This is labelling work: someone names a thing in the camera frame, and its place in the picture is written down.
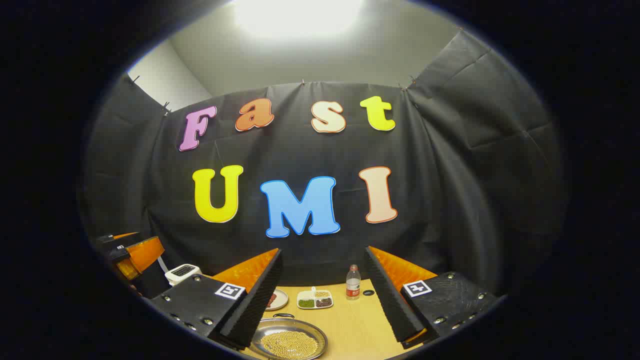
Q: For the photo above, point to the pile of yellow soybeans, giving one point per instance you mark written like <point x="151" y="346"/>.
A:
<point x="290" y="345"/>

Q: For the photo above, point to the stainless steel pot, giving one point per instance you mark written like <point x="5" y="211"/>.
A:
<point x="260" y="340"/>

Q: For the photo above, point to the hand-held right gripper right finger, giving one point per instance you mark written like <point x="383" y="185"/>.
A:
<point x="390" y="305"/>

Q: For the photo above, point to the round white plate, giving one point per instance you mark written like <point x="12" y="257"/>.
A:
<point x="281" y="300"/>

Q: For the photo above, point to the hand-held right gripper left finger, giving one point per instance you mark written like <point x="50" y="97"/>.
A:
<point x="255" y="310"/>

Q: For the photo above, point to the large ceiling light panel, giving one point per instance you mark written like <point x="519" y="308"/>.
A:
<point x="297" y="15"/>

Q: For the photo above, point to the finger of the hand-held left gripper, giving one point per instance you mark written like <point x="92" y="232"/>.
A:
<point x="145" y="252"/>
<point x="115" y="238"/>

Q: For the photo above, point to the white divided bean dish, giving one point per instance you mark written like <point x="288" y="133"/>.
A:
<point x="315" y="299"/>

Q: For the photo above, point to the black backdrop cloth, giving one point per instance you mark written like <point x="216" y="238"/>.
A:
<point x="310" y="150"/>

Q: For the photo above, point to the plastic bottle red label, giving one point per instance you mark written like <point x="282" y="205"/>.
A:
<point x="353" y="285"/>

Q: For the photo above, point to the white toaster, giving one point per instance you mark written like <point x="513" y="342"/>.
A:
<point x="182" y="272"/>

